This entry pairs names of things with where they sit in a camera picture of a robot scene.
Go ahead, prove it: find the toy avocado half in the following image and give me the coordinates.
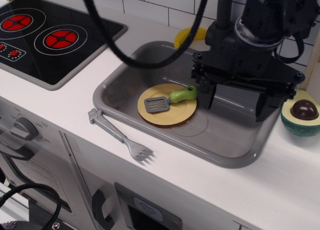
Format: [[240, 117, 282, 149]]
[[281, 89, 320, 137]]

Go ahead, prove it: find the grey oven door handle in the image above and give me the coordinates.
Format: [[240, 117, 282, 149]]
[[0, 132, 35, 161]]

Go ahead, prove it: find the grey oven knob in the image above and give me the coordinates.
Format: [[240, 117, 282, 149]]
[[10, 117, 38, 141]]

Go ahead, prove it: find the black braided cable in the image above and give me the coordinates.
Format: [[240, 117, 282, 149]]
[[0, 183, 62, 230], [79, 0, 211, 68]]

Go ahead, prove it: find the black braided cable lower left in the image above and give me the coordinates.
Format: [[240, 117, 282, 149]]
[[0, 183, 62, 230]]

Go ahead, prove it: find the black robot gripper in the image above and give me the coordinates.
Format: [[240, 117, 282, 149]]
[[191, 21, 305, 122]]

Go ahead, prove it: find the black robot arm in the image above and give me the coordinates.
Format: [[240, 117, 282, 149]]
[[191, 0, 320, 122]]

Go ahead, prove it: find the black dishwasher door handle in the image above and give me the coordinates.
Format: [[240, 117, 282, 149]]
[[91, 190, 115, 230]]

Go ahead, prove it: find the dark grey sink faucet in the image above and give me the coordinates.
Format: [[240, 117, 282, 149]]
[[215, 0, 246, 30]]

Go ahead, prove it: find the green handled grey spatula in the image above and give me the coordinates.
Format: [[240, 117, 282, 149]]
[[144, 86, 198, 114]]

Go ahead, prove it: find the black toy stovetop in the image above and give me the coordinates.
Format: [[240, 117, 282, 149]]
[[0, 0, 128, 91]]

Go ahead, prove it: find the grey toy sink basin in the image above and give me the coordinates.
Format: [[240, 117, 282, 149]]
[[93, 50, 279, 168]]

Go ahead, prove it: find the yellow toy banana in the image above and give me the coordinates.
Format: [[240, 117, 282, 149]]
[[173, 27, 207, 49]]

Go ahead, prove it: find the grey plastic toy fork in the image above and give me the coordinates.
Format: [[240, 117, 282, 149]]
[[88, 108, 153, 161]]

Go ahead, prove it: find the yellow plastic plate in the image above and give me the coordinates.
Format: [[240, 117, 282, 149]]
[[137, 84, 198, 125]]

